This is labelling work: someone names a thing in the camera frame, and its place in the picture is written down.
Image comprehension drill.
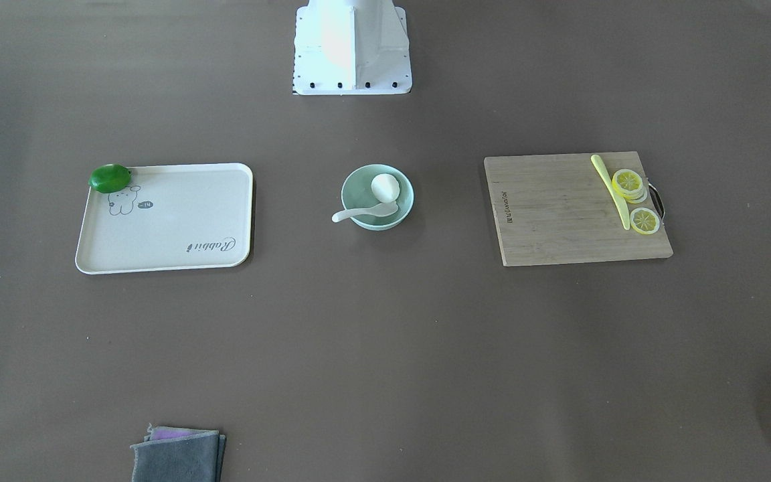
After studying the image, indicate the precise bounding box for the mint green bowl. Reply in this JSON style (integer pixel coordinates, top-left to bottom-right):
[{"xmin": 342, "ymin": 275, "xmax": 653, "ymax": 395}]
[{"xmin": 341, "ymin": 164, "xmax": 415, "ymax": 231}]

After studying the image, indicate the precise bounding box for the folded grey cloth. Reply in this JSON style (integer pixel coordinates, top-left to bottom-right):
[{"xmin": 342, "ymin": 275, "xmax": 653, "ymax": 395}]
[{"xmin": 131, "ymin": 424, "xmax": 226, "ymax": 481}]

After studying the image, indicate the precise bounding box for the single lemon slice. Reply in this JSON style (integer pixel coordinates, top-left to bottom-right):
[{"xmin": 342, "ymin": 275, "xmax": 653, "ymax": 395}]
[{"xmin": 630, "ymin": 208, "xmax": 662, "ymax": 235}]

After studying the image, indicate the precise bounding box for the cream rabbit tray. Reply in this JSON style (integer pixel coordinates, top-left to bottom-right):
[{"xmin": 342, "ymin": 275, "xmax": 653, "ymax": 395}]
[{"xmin": 74, "ymin": 163, "xmax": 254, "ymax": 274}]

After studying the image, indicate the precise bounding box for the wooden cutting board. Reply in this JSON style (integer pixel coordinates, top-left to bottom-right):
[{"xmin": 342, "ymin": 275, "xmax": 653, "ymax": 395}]
[{"xmin": 483, "ymin": 153, "xmax": 673, "ymax": 266}]

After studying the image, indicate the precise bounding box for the yellow plastic knife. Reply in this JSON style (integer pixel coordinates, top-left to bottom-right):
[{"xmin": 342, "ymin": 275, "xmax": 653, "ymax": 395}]
[{"xmin": 591, "ymin": 155, "xmax": 631, "ymax": 231}]

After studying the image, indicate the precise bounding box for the green lime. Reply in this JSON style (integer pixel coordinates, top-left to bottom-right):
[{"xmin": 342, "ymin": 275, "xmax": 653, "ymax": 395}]
[{"xmin": 88, "ymin": 163, "xmax": 132, "ymax": 194}]

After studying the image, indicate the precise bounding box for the white steamed bun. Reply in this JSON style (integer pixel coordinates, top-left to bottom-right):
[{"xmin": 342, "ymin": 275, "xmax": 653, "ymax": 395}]
[{"xmin": 371, "ymin": 173, "xmax": 400, "ymax": 204}]

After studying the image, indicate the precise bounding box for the front stacked lemon slice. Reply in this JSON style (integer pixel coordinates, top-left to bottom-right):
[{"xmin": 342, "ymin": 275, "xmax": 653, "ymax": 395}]
[{"xmin": 612, "ymin": 169, "xmax": 645, "ymax": 191}]

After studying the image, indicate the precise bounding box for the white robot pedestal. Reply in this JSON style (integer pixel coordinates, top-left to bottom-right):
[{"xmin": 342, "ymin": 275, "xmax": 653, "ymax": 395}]
[{"xmin": 292, "ymin": 1, "xmax": 413, "ymax": 96}]

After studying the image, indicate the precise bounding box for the white ceramic spoon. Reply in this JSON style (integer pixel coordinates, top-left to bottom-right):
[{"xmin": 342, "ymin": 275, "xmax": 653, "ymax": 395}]
[{"xmin": 331, "ymin": 202, "xmax": 398, "ymax": 223}]

